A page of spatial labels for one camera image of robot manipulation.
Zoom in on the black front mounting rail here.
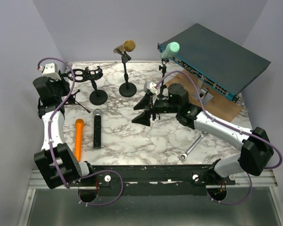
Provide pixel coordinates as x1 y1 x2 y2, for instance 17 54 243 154
59 161 235 204

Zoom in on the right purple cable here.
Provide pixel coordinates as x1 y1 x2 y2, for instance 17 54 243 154
155 70 283 205

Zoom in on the silver ratchet wrench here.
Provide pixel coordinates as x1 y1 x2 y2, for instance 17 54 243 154
179 131 208 161

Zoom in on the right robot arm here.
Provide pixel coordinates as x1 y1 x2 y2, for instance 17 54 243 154
132 82 274 185

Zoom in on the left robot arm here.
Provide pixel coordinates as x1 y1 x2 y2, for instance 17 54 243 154
33 72 95 189

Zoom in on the black tall tripod stand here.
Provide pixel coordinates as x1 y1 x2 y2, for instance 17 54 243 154
157 58 169 100

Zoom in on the teal network switch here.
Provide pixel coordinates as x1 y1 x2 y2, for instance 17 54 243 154
158 24 270 103

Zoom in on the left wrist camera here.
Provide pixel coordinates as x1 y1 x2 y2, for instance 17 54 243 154
38 63 61 81

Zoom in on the black silver-grille microphone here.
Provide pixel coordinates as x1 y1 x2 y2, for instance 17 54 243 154
93 109 102 149

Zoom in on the metal switch bracket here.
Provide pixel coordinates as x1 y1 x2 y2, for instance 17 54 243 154
197 80 213 105

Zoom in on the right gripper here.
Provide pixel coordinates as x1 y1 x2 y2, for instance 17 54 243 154
132 94 179 127

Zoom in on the gold microphone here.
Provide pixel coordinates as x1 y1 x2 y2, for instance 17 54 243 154
113 40 136 54

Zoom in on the black round-base shock-mount stand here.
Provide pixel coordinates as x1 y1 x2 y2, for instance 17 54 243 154
84 66 108 105

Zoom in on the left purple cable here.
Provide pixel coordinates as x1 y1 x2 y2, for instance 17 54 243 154
37 57 125 208

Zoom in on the purple cable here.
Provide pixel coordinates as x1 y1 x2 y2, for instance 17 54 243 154
37 57 125 208
155 70 283 205

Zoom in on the mint green microphone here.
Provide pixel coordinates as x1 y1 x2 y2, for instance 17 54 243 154
160 42 180 59

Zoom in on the orange microphone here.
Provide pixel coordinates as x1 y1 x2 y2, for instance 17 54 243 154
75 119 84 161

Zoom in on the black tripod shock-mount stand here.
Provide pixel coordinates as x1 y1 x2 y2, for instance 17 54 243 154
60 68 91 113

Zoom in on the wooden board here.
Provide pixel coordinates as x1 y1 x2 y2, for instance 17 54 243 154
166 73 242 122

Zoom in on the black round-base clip stand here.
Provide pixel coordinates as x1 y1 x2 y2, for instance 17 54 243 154
116 49 137 97

